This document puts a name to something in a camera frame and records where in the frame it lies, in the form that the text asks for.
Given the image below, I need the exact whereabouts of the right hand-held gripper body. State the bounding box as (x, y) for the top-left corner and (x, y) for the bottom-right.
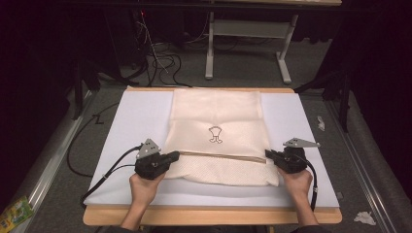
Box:
(276, 137), (322, 175)

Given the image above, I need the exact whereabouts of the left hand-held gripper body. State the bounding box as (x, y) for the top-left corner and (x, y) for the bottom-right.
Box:
(134, 138), (169, 181)

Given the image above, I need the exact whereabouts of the cream mesh laundry bag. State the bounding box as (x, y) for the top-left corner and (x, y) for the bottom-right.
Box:
(163, 88), (281, 187)

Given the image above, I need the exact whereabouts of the person's right hand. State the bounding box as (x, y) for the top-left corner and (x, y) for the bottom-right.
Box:
(277, 167), (314, 206)

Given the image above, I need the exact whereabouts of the person's left hand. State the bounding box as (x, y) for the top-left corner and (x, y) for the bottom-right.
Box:
(128, 171), (167, 209)

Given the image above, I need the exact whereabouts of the white foam mat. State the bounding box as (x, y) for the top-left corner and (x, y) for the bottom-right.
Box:
(83, 89), (340, 209)

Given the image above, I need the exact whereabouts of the wooden table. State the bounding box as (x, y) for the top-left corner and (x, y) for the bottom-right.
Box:
(82, 85), (343, 226)

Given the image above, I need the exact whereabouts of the black tape mark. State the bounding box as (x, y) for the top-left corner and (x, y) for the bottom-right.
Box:
(91, 113), (106, 126)

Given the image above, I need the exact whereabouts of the black metal stand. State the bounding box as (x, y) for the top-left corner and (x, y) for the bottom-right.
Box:
(293, 68), (354, 134)
(71, 57), (102, 121)

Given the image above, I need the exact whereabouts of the large crumpled white tissue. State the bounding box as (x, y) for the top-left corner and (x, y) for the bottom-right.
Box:
(353, 211), (378, 227)

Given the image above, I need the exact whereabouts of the green and yellow packet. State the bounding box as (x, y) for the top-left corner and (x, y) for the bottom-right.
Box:
(0, 195), (35, 233)

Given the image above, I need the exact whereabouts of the right hand-held gripper black cable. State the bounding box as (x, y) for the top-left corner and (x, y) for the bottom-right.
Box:
(299, 155), (319, 212)

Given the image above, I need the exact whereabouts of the hand-held gripper black cable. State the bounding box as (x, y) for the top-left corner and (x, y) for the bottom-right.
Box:
(299, 155), (319, 212)
(79, 145), (144, 208)

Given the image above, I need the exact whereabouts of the left hand-held gripper black cable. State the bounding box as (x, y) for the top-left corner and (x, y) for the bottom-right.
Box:
(79, 145), (144, 208)

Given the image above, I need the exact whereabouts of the metal floor rail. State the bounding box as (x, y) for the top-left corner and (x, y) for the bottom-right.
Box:
(9, 89), (95, 233)
(325, 99), (392, 233)

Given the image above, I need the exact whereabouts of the black floor cable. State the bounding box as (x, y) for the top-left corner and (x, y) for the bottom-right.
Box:
(66, 102), (120, 179)

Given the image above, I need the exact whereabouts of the tangle of floor cables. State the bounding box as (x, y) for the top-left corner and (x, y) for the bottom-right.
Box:
(127, 11), (192, 88)

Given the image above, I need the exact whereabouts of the white metal desk frame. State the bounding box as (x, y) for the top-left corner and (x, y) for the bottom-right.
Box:
(204, 11), (300, 85)

